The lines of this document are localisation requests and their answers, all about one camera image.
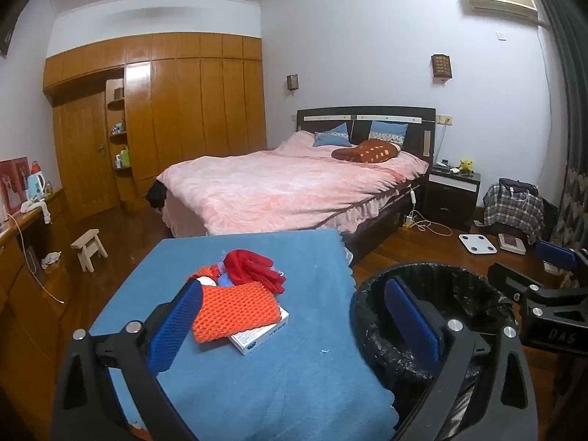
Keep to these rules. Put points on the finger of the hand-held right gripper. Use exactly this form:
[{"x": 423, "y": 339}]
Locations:
[
  {"x": 556, "y": 255},
  {"x": 510, "y": 280}
]

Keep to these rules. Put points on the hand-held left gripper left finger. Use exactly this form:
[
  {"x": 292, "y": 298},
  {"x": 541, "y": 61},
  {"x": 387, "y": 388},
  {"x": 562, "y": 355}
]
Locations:
[{"x": 177, "y": 326}]

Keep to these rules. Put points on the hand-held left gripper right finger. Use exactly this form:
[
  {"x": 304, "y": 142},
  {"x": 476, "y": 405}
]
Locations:
[{"x": 411, "y": 326}]

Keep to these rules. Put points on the black trash bin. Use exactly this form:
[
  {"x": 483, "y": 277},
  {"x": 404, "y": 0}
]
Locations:
[{"x": 459, "y": 285}]

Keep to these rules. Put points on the orange knitted cloth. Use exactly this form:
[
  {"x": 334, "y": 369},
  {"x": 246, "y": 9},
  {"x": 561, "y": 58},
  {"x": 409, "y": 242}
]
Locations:
[{"x": 234, "y": 310}]

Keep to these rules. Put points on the red plastic wrapper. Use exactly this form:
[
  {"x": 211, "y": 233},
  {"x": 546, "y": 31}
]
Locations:
[{"x": 204, "y": 270}]

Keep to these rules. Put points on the white cardboard box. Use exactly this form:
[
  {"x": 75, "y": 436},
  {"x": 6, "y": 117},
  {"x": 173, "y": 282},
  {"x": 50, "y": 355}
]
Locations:
[{"x": 259, "y": 337}]

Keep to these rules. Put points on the small white floor box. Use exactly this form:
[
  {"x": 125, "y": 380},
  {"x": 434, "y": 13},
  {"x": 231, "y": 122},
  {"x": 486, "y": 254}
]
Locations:
[{"x": 551, "y": 268}]

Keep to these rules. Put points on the scale with dark display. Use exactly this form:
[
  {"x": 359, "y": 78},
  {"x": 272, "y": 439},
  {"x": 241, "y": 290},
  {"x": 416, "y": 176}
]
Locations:
[{"x": 512, "y": 243}]

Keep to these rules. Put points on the black case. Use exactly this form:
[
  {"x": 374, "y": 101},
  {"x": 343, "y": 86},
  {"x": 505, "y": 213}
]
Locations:
[{"x": 550, "y": 218}]

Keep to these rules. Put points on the white bathroom scale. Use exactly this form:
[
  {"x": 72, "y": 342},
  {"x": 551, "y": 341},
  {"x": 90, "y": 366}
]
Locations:
[{"x": 477, "y": 243}]

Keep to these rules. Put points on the plaid bag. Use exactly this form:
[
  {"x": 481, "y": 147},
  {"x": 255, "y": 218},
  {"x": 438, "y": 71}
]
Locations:
[{"x": 512, "y": 211}]

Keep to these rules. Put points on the dark nightstand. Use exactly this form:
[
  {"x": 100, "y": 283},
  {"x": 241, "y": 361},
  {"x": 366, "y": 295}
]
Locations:
[{"x": 452, "y": 202}]

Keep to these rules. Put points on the blue table cloth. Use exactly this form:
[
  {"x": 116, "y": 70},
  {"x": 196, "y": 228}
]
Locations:
[{"x": 275, "y": 376}]

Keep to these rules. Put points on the small wooden stool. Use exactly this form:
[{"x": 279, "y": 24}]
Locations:
[{"x": 89, "y": 246}]

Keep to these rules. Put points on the yellow plush toy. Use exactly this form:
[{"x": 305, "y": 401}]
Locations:
[{"x": 466, "y": 166}]

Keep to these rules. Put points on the dark patterned curtain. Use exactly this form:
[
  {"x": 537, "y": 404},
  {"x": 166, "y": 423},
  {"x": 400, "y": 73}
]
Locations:
[{"x": 569, "y": 124}]

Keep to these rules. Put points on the black cloth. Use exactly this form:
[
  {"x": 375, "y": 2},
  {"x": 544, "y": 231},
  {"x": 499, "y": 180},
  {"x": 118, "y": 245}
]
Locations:
[{"x": 157, "y": 195}]

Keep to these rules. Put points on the crumpled white cloth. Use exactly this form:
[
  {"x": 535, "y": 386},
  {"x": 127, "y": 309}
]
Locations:
[{"x": 51, "y": 260}]

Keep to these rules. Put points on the wooden sideboard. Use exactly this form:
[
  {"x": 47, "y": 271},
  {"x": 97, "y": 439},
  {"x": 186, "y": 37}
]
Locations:
[{"x": 23, "y": 321}]

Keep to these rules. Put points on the shelf bottles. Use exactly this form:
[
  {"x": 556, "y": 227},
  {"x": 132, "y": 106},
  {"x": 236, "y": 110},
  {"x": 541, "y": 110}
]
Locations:
[{"x": 122, "y": 157}]

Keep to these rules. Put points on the brown dotted pillow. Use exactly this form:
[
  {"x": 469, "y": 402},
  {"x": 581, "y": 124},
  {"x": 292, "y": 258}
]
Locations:
[{"x": 367, "y": 151}]

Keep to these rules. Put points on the wooden door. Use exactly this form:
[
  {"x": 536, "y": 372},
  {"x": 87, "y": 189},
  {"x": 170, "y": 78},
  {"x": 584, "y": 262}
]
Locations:
[{"x": 87, "y": 156}]

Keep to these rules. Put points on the blue pillow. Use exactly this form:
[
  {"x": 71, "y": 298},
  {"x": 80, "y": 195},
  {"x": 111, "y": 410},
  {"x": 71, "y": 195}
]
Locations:
[
  {"x": 330, "y": 138},
  {"x": 388, "y": 131}
]

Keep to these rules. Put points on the dark wooden bed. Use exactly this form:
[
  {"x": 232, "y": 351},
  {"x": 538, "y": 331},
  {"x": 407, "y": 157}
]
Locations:
[{"x": 390, "y": 124}]

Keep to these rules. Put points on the blue white kettle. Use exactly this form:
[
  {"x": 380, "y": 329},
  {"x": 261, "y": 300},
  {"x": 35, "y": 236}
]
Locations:
[{"x": 36, "y": 183}]

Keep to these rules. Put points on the wooden wardrobe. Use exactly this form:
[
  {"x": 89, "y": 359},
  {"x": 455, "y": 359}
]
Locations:
[{"x": 193, "y": 101}]

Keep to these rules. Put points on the air conditioner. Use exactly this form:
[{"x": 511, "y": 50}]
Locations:
[{"x": 500, "y": 2}]

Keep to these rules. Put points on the wall socket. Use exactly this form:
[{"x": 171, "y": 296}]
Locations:
[{"x": 444, "y": 119}]

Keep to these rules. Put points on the red photo frame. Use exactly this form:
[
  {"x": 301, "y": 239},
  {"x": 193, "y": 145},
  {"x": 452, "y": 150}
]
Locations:
[{"x": 11, "y": 188}]

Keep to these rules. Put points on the brown wall lamp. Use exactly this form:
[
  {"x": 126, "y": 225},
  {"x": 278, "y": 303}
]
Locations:
[
  {"x": 441, "y": 66},
  {"x": 292, "y": 82}
]

